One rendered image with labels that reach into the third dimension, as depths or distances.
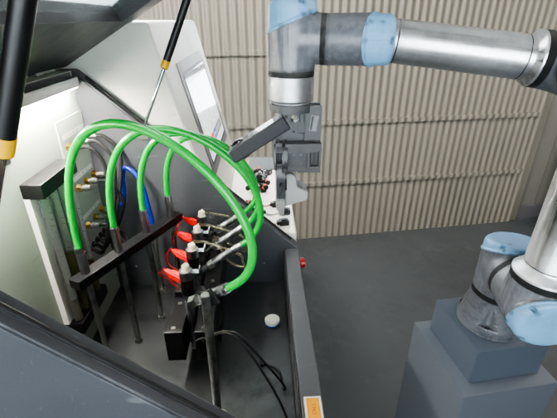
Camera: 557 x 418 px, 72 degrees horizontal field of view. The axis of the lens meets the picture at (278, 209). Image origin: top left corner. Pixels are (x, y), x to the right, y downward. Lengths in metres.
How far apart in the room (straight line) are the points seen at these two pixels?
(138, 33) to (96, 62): 0.13
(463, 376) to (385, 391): 0.99
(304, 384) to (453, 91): 2.56
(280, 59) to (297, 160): 0.17
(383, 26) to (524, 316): 0.55
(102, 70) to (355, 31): 0.66
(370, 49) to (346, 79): 2.08
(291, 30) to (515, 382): 0.92
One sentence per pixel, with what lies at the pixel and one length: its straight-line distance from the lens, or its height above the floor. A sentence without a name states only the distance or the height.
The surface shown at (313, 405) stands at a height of 0.96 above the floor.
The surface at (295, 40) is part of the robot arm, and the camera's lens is 0.62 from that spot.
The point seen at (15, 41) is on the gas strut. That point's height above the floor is 1.54.
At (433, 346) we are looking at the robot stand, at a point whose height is 0.80.
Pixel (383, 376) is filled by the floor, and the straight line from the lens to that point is 2.10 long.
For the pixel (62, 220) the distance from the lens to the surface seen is 0.90.
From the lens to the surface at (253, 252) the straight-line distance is 0.59.
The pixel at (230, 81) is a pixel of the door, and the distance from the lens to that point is 2.56.
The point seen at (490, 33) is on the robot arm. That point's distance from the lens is 0.80.
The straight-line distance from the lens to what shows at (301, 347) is 0.85.
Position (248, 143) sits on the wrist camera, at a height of 1.37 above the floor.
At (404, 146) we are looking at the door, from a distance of 2.99.
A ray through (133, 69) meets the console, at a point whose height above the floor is 1.45.
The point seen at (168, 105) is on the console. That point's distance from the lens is 1.05.
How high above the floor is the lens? 1.56
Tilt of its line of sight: 27 degrees down
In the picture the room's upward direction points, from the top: straight up
